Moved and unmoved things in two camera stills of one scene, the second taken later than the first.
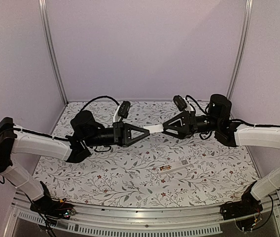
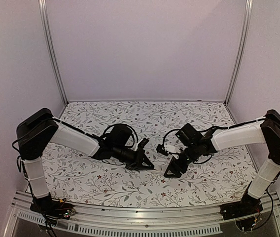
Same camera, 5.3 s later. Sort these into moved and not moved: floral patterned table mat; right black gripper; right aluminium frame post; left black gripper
Moved: left black gripper; right black gripper
Not moved: floral patterned table mat; right aluminium frame post
